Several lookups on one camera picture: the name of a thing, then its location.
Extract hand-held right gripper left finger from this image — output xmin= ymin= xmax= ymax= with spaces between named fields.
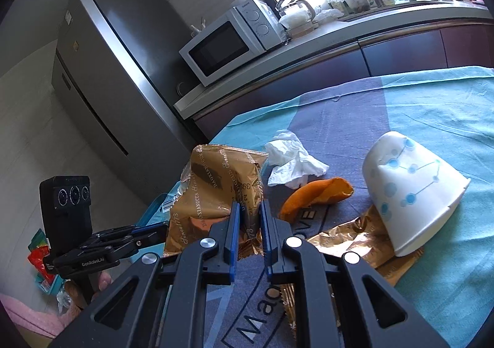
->
xmin=48 ymin=201 xmax=248 ymax=348

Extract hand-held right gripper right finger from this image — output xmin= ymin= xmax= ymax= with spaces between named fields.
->
xmin=259 ymin=201 xmax=450 ymax=348

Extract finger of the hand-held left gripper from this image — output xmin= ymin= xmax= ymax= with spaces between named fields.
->
xmin=116 ymin=231 xmax=170 ymax=253
xmin=94 ymin=223 xmax=170 ymax=242

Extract gold snack wrapper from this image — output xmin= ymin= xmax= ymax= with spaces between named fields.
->
xmin=164 ymin=143 xmax=269 ymax=260

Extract orange peel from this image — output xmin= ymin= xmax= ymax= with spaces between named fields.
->
xmin=278 ymin=177 xmax=354 ymax=222

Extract white tissue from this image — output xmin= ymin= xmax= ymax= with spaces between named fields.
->
xmin=264 ymin=130 xmax=329 ymax=190

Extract person's left hand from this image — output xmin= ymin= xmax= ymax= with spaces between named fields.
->
xmin=64 ymin=271 xmax=112 ymax=310

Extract clear plastic wrapper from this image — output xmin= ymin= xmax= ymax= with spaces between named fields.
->
xmin=160 ymin=177 xmax=194 ymax=214

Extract pile of colourful snack packets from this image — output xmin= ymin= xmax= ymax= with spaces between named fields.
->
xmin=27 ymin=228 xmax=64 ymax=295

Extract flattened gold wrapper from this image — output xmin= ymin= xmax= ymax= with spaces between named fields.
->
xmin=276 ymin=205 xmax=425 ymax=327

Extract crumpled clear plastic bag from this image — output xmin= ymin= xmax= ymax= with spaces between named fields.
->
xmin=56 ymin=288 xmax=75 ymax=312

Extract silver refrigerator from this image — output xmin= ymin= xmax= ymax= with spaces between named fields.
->
xmin=51 ymin=0 xmax=205 ymax=187

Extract blue-dotted white paper cup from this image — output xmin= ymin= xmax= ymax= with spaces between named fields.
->
xmin=362 ymin=131 xmax=471 ymax=257

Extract white microwave oven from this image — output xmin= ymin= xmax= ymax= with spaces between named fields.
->
xmin=178 ymin=0 xmax=284 ymax=87

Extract pale kitchen counter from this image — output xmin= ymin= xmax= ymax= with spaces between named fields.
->
xmin=174 ymin=1 xmax=494 ymax=120

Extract printed teal tablecloth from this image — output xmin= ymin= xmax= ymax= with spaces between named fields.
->
xmin=166 ymin=66 xmax=494 ymax=348

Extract stacked plastic containers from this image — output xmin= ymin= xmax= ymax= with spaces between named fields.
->
xmin=278 ymin=10 xmax=315 ymax=34

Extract dark lower cabinets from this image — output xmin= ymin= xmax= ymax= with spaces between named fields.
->
xmin=193 ymin=26 xmax=494 ymax=142

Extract white plastic bag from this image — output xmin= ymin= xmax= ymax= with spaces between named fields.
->
xmin=314 ymin=8 xmax=344 ymax=22

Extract glass kettle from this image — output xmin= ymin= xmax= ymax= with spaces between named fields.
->
xmin=276 ymin=0 xmax=317 ymax=23

